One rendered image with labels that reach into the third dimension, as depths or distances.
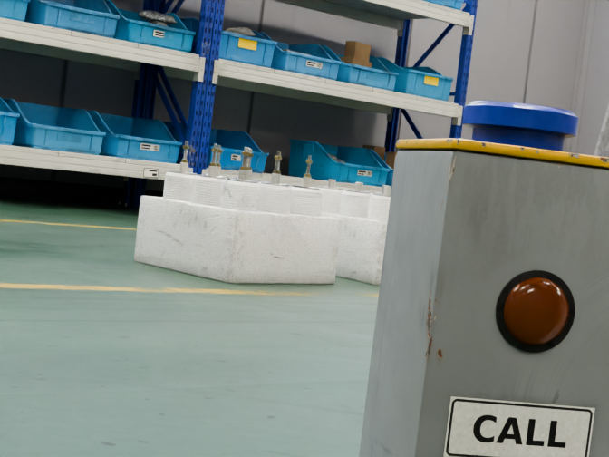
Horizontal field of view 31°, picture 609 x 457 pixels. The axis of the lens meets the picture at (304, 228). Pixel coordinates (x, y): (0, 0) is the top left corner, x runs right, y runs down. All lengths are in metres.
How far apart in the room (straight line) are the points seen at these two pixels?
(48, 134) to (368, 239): 2.24
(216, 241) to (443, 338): 2.42
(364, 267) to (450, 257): 2.81
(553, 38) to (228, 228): 5.88
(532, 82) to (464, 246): 7.88
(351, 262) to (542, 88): 5.25
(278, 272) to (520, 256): 2.49
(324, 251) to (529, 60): 5.39
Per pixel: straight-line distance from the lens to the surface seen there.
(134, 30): 5.27
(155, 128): 5.63
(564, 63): 8.50
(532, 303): 0.36
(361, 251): 3.18
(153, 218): 2.96
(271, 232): 2.81
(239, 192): 2.78
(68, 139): 5.10
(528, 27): 8.19
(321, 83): 5.85
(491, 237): 0.36
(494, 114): 0.38
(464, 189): 0.36
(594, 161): 0.37
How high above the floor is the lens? 0.30
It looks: 3 degrees down
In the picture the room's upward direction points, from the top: 7 degrees clockwise
